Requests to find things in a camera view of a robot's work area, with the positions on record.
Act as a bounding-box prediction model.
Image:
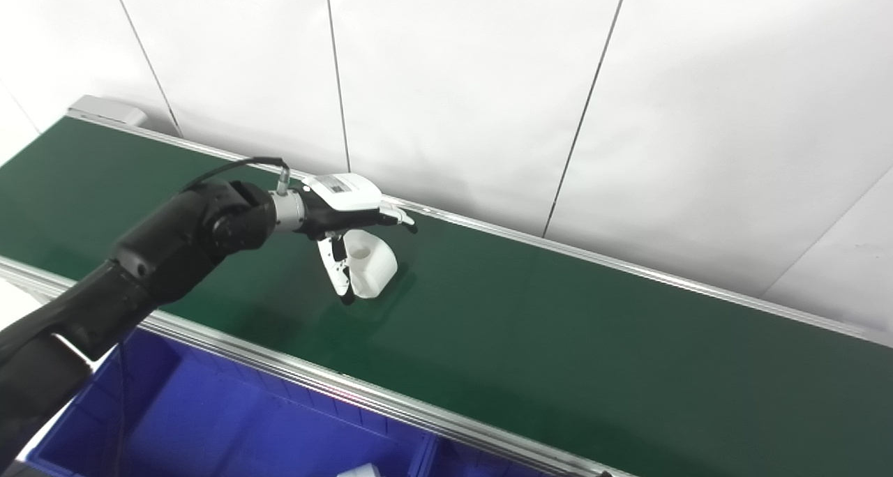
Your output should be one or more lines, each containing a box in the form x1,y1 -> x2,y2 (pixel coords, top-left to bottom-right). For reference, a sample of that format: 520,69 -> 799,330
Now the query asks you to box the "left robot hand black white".
285,173 -> 418,305

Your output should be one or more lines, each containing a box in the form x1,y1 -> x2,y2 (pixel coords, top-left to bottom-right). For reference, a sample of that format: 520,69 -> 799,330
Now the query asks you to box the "white cylindrical plastic part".
345,229 -> 399,300

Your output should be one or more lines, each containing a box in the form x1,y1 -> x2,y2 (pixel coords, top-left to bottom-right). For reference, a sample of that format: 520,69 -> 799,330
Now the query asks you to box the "green conveyor belt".
0,111 -> 893,477
0,118 -> 893,477

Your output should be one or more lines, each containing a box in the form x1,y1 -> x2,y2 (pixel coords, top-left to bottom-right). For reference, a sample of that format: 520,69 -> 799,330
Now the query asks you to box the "blue plastic bin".
24,327 -> 440,477
426,437 -> 562,477

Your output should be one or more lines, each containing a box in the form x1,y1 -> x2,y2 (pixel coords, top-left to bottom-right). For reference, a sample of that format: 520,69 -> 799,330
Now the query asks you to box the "grey conveyor end housing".
66,95 -> 149,128

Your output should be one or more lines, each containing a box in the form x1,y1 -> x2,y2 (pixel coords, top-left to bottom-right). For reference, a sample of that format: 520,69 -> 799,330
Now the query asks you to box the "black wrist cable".
182,157 -> 292,196

